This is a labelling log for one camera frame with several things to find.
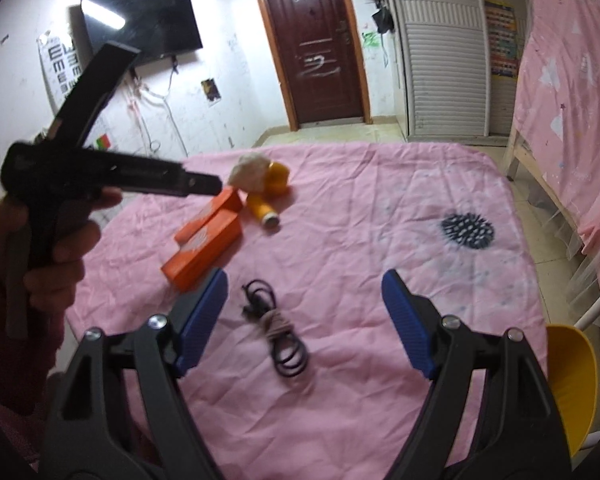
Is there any pink bed sheet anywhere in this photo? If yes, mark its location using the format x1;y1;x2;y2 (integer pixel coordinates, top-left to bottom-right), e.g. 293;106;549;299
65;141;552;480

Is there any yellow plastic bottle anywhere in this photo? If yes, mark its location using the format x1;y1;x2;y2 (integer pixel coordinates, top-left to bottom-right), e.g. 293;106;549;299
245;191;281;231

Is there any colourful grid poster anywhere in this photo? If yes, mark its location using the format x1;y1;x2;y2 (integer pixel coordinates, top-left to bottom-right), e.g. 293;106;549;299
482;0;519;79

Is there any coiled black cable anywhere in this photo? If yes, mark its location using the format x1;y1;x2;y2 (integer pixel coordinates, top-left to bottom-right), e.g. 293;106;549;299
241;280;311;379

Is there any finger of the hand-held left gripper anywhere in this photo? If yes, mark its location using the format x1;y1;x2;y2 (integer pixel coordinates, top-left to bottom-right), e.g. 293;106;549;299
80;148;223;197
49;41;142;150

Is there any wooden bed frame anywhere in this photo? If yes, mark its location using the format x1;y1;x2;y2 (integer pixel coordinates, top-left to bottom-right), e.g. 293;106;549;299
502;120;582;243

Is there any person's left hand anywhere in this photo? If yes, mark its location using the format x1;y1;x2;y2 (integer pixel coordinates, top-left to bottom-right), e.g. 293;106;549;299
0;186;123;315

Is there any black spiky brush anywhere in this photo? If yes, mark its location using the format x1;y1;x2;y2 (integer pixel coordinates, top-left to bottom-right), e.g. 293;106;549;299
440;212;496;250

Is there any broken wall socket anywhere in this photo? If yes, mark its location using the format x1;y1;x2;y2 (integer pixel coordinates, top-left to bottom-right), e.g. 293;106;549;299
201;78;222;106

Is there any orange plastic cup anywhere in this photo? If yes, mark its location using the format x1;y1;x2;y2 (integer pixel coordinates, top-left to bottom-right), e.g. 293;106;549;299
267;160;291;197

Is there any eye chart poster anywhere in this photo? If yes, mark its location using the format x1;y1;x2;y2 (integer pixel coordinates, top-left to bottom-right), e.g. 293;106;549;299
36;30;112;152

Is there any dark brown door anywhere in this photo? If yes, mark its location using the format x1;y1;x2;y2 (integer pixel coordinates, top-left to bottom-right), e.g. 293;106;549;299
247;0;371;132

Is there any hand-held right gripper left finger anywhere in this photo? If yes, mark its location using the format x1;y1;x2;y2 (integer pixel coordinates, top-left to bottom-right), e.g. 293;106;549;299
42;267;228;480

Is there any person's left forearm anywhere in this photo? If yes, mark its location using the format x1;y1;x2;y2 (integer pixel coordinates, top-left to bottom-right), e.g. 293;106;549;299
0;240;67;413

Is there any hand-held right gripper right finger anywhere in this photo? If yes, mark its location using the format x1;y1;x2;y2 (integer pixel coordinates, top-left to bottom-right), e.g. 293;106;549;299
381;268;573;480

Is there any black wall television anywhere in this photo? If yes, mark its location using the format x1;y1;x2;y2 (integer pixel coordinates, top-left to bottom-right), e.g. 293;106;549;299
80;0;204;68

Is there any orange cardboard box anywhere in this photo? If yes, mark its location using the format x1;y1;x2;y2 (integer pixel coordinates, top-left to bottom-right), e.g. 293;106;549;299
161;209;245;293
174;187;244;244

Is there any white tissue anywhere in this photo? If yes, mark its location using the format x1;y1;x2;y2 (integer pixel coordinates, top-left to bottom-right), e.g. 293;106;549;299
228;154;274;194

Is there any white slatted wardrobe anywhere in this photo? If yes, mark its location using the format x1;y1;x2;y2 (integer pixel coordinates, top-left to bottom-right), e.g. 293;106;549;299
382;0;531;142

